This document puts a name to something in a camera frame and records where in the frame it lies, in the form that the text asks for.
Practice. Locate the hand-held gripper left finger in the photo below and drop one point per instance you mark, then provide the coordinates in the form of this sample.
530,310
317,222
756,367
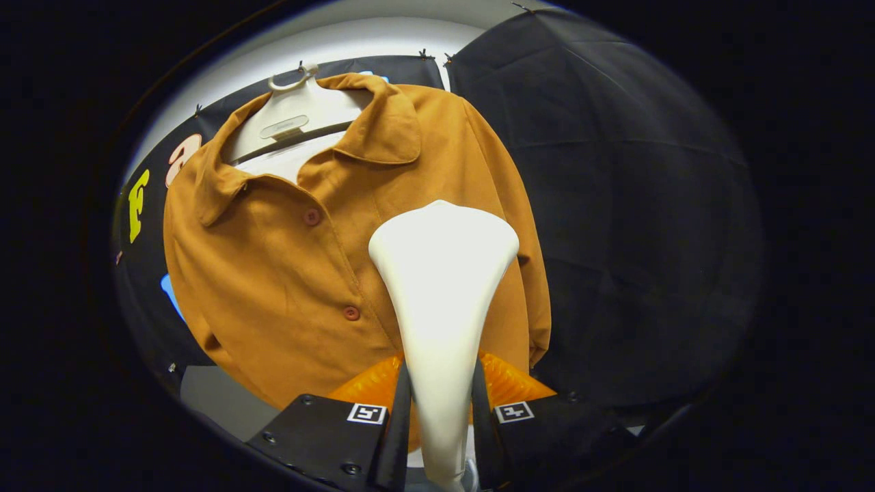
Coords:
400,444

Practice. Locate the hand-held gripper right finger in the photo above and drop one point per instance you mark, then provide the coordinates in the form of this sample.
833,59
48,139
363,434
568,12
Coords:
484,444

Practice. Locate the white garment steamer head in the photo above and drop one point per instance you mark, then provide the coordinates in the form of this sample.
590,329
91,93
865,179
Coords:
444,294

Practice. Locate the orange button-up shirt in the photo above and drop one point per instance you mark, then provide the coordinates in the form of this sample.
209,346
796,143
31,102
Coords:
273,273

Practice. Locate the white plastic clothes hanger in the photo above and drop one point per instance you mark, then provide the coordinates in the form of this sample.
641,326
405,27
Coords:
294,113

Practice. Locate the small white card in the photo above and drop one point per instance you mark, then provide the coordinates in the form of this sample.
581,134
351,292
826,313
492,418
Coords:
637,430

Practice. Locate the grey cabinet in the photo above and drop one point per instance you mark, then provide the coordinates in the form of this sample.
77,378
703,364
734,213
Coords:
205,396

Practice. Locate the black backdrop cloth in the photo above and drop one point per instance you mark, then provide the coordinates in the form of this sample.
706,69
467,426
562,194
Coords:
615,205

